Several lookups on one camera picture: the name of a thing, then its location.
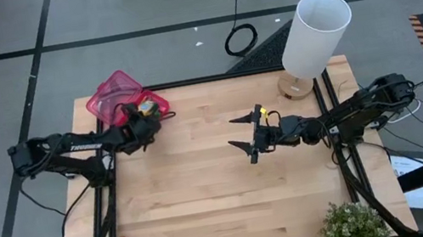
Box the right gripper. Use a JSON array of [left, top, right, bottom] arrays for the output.
[[222, 98, 304, 167]]

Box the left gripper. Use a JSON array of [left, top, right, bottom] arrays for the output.
[[114, 98, 168, 155]]

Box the yellow green crayon box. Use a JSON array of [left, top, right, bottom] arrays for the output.
[[136, 99, 161, 121]]

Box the pink transparent pencil case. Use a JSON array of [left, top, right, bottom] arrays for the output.
[[81, 61, 173, 133]]

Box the black floor mat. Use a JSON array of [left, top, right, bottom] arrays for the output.
[[219, 18, 302, 76]]

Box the white shade table lamp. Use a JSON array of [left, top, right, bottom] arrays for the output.
[[262, 0, 365, 104]]

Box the small potted plant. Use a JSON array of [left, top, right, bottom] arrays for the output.
[[315, 193, 392, 237]]

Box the white paper sheet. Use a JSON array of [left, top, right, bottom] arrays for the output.
[[389, 150, 423, 216]]

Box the coiled black cable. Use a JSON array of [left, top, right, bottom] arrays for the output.
[[216, 0, 262, 60]]

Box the black power cable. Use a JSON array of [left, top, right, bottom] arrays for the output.
[[54, 182, 101, 237]]

